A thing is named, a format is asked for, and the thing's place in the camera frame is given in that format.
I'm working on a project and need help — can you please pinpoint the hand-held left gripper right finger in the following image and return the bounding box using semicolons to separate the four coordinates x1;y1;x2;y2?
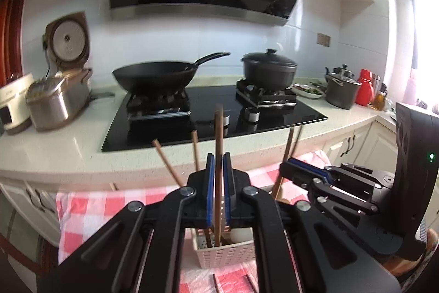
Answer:
222;152;402;293

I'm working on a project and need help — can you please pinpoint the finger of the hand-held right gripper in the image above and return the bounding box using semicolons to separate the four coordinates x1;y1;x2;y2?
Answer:
279;163;381;215
287;157;396;193

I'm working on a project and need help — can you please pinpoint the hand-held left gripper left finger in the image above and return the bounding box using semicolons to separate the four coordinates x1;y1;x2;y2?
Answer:
36;152;216;293

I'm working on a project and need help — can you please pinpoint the white perforated plastic basket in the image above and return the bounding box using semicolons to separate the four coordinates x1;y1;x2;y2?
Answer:
191;226;256;269

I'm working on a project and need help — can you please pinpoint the person's right hand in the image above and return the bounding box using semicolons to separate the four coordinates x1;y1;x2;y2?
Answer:
381;224;436;280

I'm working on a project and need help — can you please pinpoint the white lower kitchen cabinet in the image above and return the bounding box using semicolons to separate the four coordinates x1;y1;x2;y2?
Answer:
0;176;66;246
322;121;400;178

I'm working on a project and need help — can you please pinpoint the pink bottle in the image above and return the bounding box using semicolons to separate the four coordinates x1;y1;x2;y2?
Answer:
404;73;418;106

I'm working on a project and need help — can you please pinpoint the white plate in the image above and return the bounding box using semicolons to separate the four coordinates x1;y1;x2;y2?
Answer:
291;83;325;99

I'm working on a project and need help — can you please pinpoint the red bottle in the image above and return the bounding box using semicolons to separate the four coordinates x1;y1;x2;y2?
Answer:
355;69;375;106

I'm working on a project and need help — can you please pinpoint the grey stockpot with lid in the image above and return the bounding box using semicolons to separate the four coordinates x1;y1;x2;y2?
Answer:
324;64;363;110

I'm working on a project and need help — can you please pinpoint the black burner grate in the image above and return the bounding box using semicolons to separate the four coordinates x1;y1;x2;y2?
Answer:
126;90;191;121
235;78;297;108

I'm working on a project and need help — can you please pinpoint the black glass gas hob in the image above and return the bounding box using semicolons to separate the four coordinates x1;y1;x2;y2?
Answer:
101;83;328;153

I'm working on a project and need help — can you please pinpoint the black cooking pot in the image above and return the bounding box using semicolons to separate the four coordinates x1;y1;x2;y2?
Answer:
241;60;298;91

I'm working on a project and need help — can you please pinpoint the black pot lid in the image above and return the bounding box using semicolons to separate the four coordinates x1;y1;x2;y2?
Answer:
242;48;298;68

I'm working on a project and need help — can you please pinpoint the bright window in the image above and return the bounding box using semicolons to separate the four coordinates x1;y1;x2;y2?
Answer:
405;0;439;74

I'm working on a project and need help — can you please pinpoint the red white checkered tablecloth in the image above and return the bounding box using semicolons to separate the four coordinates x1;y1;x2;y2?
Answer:
55;151;330;293

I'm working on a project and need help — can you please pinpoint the black wok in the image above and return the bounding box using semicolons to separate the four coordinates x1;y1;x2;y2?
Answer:
112;52;231;95

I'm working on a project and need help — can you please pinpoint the white stone kitchen countertop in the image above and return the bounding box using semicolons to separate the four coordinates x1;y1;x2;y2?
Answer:
0;75;399;184

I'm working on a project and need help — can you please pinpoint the silver rice cooker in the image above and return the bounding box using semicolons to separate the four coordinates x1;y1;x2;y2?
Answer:
25;68;93;133

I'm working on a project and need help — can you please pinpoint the white kitchen appliance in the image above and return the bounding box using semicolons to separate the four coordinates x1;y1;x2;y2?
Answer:
0;73;35;136

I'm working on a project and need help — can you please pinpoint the black cabinet handle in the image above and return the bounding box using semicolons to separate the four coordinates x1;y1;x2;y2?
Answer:
341;137;354;157

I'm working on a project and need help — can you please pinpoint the red wooden door frame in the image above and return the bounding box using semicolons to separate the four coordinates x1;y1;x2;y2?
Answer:
0;0;28;88

